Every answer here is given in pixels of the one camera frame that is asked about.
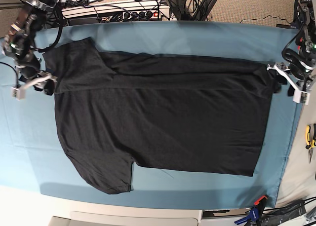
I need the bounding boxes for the white power strip black sockets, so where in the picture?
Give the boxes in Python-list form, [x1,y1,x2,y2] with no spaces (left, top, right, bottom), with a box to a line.
[122,10,162,22]

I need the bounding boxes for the black T-shirt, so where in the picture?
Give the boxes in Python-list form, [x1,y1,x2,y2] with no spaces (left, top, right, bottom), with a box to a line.
[43,38,275,194]

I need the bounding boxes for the blue orange clamp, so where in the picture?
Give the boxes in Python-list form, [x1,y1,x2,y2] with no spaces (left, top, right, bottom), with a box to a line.
[234,195,268,226]

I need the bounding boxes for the black bag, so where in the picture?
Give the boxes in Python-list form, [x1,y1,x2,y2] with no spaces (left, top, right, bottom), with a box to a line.
[260,199,306,226]

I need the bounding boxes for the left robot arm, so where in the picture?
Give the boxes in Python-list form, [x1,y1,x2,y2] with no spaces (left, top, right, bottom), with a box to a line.
[267,0,316,105]

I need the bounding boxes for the right gripper silver body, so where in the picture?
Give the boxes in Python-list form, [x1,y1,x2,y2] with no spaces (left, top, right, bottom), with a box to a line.
[11,72,57,100]

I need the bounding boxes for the yellow handled pliers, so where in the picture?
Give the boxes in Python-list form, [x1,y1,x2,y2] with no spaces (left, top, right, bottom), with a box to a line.
[305,123,316,163]

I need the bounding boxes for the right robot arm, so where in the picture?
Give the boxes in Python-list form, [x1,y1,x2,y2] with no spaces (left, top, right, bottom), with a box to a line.
[2,0,63,100]

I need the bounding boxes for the left gripper silver body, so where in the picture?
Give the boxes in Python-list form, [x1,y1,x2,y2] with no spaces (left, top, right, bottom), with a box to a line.
[267,63,310,104]

